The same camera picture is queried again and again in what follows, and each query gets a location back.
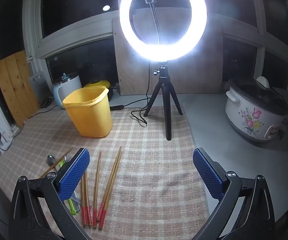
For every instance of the yellow plastic bucket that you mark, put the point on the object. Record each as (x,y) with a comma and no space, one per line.
(91,117)

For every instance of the metal spoon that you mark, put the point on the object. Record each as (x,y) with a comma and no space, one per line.
(51,160)

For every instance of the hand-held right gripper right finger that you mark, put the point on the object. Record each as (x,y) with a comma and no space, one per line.
(207,172)

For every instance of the grey plastic cutting board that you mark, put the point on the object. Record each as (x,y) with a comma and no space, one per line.
(39,90)

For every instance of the yellow lidded black pot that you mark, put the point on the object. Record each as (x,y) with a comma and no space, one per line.
(97,83)

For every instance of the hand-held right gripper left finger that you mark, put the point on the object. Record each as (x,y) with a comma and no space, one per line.
(74,172)

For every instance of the pine wood board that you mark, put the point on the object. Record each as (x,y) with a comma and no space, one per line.
(16,85)

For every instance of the checked beige cloth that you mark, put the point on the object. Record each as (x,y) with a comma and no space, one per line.
(146,167)

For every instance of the green plastic spoon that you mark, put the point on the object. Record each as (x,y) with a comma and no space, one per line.
(72,206)

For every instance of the white floral slow cooker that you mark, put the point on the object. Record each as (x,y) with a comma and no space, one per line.
(253,115)

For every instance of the large plywood board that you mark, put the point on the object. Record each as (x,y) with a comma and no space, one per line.
(183,75)

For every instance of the white and blue electric pot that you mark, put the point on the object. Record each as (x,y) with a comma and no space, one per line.
(66,90)

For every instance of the metal fork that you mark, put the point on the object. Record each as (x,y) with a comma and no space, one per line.
(67,158)

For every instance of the white power strip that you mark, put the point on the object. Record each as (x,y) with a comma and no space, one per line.
(6,140)

